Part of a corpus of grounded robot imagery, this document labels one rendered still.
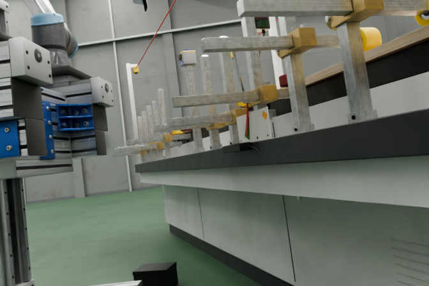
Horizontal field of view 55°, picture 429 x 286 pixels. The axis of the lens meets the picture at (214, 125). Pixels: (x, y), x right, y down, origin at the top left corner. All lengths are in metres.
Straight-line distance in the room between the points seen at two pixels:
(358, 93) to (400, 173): 0.19
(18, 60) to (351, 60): 0.74
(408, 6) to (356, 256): 0.78
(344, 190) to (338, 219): 0.41
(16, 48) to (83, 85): 0.50
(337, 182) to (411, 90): 0.29
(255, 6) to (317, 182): 0.53
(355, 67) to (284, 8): 0.22
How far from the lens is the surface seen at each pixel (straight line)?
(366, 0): 0.93
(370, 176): 0.97
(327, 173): 1.10
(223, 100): 1.29
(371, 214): 1.32
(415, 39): 1.11
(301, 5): 0.88
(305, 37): 1.13
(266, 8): 0.84
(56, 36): 1.63
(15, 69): 1.05
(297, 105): 1.15
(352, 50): 0.96
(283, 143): 1.20
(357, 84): 0.95
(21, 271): 1.45
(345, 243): 1.46
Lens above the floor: 0.66
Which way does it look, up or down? 5 degrees up
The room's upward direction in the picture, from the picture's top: 7 degrees counter-clockwise
